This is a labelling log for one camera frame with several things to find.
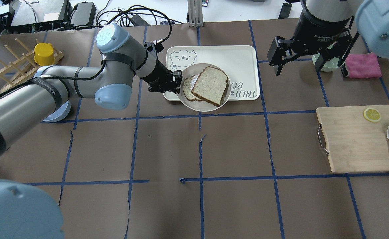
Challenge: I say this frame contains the white bread slice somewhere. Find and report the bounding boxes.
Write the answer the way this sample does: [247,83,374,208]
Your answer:
[191,66,228,107]

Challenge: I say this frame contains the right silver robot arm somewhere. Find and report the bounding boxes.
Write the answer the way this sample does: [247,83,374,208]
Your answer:
[267,0,389,75]

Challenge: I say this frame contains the yellow cup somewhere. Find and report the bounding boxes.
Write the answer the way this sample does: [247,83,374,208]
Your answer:
[34,43,55,66]

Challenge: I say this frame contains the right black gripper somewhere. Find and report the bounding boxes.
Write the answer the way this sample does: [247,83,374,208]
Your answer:
[267,12,351,76]

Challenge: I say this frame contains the bread slice under egg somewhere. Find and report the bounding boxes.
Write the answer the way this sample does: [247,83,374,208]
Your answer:
[182,75,228,102]

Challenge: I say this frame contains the cream round plate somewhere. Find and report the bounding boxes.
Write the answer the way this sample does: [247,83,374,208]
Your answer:
[177,63,231,112]

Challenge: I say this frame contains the green bowl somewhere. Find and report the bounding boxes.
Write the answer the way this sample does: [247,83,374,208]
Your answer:
[312,53,340,72]

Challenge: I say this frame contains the cream bear tray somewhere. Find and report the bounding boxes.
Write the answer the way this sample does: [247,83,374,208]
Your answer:
[166,45,260,101]

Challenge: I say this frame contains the aluminium frame post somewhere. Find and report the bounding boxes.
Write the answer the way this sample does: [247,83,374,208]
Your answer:
[187,0,204,27]

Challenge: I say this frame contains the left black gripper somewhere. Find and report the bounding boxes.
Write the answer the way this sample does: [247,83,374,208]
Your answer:
[141,61,183,93]

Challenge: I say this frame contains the fried egg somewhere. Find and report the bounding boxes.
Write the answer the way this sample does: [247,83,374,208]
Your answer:
[190,74,199,90]

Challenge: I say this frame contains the bamboo cutting board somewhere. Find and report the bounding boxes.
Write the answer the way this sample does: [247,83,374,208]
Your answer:
[316,105,389,173]

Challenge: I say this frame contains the wooden rack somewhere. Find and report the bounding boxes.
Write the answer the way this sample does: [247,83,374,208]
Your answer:
[0,35,64,93]

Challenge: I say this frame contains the blue bowl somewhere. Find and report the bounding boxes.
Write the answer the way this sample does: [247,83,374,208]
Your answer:
[43,101,71,123]

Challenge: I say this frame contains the pink cloth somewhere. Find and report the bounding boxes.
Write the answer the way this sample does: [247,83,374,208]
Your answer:
[341,53,382,79]

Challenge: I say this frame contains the lemon slice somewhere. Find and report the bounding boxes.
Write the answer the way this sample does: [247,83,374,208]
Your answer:
[363,107,382,123]

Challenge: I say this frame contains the black electronics boxes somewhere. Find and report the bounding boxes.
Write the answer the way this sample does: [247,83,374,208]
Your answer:
[0,0,97,34]

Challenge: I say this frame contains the black power adapter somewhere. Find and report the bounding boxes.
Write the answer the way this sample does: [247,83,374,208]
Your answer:
[278,2,292,19]

